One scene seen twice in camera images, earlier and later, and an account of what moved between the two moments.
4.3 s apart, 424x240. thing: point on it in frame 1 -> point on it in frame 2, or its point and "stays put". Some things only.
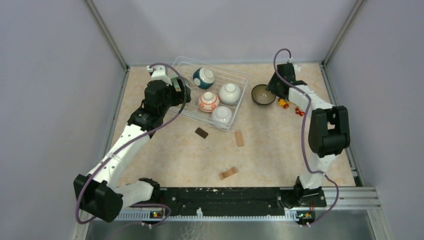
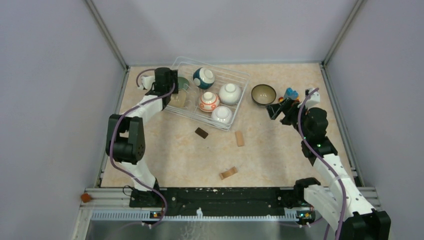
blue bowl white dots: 203,77 stays put
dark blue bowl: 261,95 stays put
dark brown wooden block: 201,132 stays put
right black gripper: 271,87 -> 288,104
